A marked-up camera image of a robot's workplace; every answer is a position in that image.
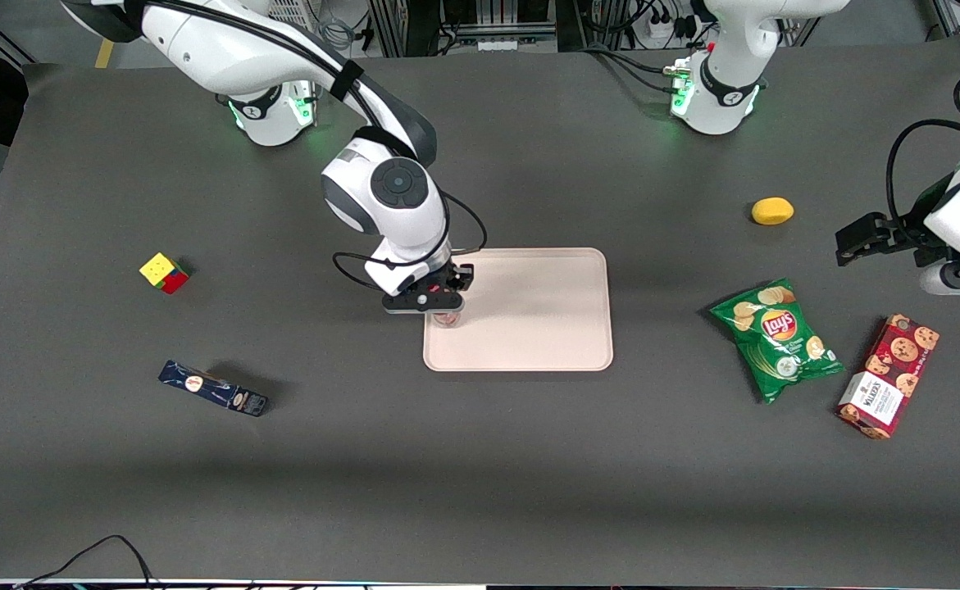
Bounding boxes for black looping left arm cable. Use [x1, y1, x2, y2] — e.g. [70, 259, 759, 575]
[885, 119, 960, 238]

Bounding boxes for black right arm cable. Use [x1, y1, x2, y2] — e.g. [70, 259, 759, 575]
[142, 0, 489, 292]

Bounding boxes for white power strip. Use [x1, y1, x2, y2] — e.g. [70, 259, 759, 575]
[644, 8, 698, 43]

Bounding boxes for yellow lemon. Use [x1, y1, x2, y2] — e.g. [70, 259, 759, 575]
[751, 197, 795, 226]

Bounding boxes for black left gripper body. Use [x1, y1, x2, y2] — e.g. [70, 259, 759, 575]
[861, 212, 940, 251]

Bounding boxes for colourful puzzle cube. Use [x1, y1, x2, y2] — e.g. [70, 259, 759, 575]
[139, 252, 191, 295]

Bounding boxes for red tartan cookie box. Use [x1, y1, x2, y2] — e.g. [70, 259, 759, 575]
[836, 314, 940, 441]

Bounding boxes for thin black table edge cable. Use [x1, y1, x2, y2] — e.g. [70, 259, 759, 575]
[14, 535, 161, 590]

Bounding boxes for dark blue carton box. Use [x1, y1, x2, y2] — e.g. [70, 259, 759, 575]
[158, 360, 270, 417]

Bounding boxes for white perforated box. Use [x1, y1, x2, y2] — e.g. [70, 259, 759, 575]
[269, 0, 321, 27]

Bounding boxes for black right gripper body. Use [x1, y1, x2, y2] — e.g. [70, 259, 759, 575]
[381, 279, 466, 317]

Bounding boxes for white rectangular plastic tray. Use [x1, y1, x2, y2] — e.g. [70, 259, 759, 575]
[422, 247, 614, 373]

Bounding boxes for green Lay's chips bag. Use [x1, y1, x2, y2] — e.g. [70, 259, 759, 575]
[708, 278, 846, 405]

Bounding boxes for black base cable bundle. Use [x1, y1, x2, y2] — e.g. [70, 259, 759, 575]
[582, 41, 694, 95]

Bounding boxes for metal equipment rack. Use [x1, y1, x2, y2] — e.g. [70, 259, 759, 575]
[369, 0, 558, 57]

